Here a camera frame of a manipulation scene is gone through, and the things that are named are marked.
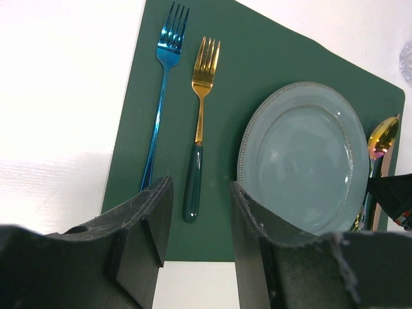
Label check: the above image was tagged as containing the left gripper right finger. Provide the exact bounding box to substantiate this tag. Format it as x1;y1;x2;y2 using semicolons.
230;182;411;308

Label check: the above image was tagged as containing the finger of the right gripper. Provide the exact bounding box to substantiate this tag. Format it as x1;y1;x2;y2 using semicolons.
367;174;411;232

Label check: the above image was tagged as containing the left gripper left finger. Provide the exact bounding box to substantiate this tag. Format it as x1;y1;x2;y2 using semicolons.
1;176;174;308

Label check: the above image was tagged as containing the gold iridescent spoon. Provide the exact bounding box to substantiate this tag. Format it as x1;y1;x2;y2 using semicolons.
351;117;398;232

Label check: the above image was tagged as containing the copper knife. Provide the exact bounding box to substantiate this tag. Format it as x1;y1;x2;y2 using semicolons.
370;113;401;232

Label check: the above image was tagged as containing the teal round plate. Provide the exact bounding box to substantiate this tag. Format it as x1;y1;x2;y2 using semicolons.
237;82;370;235

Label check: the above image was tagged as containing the clear plastic cup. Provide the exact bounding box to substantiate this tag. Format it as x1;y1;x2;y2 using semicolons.
399;40;412;86

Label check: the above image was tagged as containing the dark green placemat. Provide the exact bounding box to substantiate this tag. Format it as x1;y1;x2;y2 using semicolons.
102;1;405;262

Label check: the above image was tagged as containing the gold fork green handle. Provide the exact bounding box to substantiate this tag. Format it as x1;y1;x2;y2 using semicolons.
182;37;221;223

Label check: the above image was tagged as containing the blue plastic spoon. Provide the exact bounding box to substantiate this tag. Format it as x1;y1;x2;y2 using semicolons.
140;1;190;191

